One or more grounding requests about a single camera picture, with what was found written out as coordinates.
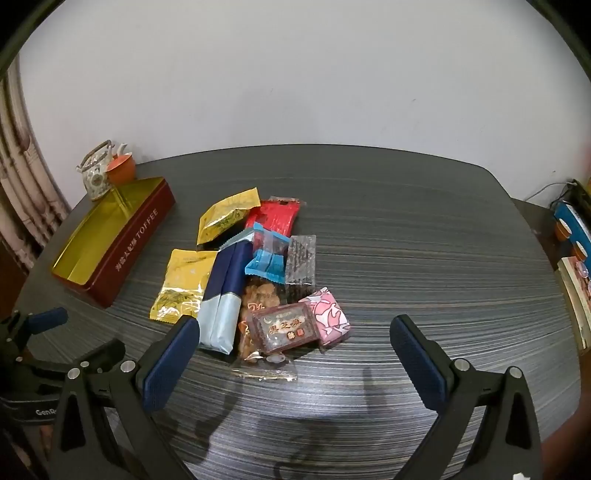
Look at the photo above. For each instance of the black sesame bar clear wrapper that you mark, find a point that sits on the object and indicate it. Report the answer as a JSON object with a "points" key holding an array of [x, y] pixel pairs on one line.
{"points": [[300, 263]]}

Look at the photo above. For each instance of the blue box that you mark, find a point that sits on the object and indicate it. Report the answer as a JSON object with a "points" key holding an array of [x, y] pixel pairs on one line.
{"points": [[577, 221]]}

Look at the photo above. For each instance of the red tin box gold interior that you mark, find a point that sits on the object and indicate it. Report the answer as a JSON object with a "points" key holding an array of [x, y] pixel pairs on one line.
{"points": [[134, 240]]}

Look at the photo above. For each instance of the clear bag of fried snacks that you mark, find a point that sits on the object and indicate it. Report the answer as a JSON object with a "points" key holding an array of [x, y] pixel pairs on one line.
{"points": [[258, 290]]}

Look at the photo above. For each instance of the patterned ceramic teapot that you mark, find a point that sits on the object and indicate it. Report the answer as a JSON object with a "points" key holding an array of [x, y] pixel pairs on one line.
{"points": [[94, 177]]}

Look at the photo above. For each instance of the beige curtain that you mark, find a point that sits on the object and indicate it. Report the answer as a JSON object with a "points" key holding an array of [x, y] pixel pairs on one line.
{"points": [[23, 184]]}

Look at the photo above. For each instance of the clear packet with blue ends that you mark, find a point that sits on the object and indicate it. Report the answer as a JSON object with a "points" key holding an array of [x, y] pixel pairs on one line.
{"points": [[268, 263]]}

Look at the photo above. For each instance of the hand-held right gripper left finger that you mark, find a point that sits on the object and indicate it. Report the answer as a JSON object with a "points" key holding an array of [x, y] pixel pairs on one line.
{"points": [[171, 364]]}

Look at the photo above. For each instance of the orange teacup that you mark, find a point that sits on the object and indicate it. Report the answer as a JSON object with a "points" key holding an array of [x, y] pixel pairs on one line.
{"points": [[121, 170]]}

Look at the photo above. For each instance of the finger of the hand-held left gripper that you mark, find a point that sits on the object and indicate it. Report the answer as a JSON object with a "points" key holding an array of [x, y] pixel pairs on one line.
{"points": [[101, 353], [51, 317]]}

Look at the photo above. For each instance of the stack of books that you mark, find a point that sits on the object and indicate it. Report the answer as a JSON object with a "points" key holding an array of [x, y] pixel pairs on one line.
{"points": [[577, 295]]}

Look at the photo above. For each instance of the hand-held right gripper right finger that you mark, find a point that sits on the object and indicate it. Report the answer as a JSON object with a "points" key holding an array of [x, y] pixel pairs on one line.
{"points": [[415, 360]]}

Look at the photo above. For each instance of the navy and pale blue packet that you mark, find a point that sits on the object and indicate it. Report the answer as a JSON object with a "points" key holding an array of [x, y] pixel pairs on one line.
{"points": [[217, 314]]}

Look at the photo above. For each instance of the brown clay teacup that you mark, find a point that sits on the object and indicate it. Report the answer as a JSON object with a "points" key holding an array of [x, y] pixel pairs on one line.
{"points": [[581, 251], [562, 229]]}

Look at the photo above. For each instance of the gold foil tea packet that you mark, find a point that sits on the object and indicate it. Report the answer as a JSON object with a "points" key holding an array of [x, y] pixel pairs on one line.
{"points": [[221, 217], [180, 281]]}

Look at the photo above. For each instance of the brown sesame cake packet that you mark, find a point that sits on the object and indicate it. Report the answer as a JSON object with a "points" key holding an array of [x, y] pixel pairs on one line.
{"points": [[281, 330]]}

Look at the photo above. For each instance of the pink patterned wrapped snack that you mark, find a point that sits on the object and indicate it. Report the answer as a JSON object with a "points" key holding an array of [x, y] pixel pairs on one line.
{"points": [[330, 318]]}

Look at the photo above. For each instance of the red snack packet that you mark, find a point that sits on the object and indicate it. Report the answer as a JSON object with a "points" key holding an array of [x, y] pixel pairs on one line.
{"points": [[277, 217]]}

